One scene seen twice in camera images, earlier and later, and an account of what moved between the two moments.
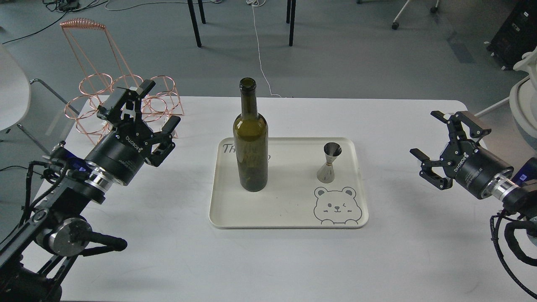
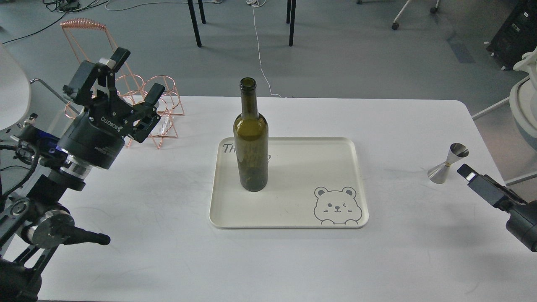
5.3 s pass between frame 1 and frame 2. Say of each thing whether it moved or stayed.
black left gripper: moved
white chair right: stayed
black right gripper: moved
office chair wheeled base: stayed
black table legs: stayed
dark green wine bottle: stayed
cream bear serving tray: stayed
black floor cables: stayed
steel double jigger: moved
